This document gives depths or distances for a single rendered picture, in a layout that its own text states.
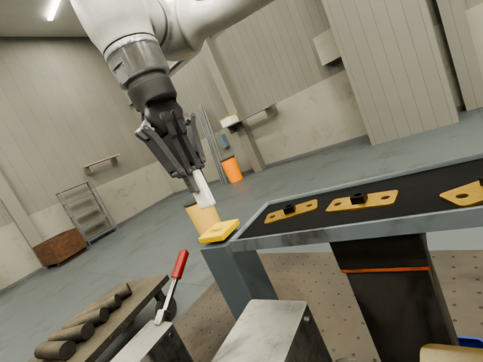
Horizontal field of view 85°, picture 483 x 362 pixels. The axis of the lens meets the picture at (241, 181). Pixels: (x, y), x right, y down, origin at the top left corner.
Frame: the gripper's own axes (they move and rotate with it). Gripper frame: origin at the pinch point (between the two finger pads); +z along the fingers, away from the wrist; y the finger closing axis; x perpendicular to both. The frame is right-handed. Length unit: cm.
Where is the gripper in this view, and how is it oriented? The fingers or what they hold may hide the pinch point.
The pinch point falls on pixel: (200, 189)
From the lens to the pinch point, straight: 48.4
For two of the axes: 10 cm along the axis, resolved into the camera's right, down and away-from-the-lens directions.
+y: -4.9, 3.7, -7.9
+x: 7.7, -2.4, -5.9
